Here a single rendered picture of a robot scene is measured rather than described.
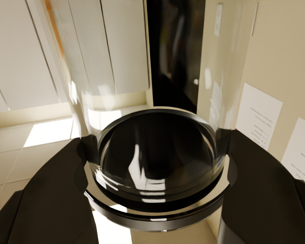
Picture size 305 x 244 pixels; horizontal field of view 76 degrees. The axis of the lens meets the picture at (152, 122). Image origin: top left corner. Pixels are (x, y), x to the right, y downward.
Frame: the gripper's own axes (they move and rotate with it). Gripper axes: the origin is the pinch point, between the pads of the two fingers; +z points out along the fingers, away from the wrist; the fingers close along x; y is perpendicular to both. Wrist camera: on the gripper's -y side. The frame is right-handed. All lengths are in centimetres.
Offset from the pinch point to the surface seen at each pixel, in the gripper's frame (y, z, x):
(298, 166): 41, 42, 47
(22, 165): 136, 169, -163
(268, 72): 13, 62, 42
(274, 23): -3, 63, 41
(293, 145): 35, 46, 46
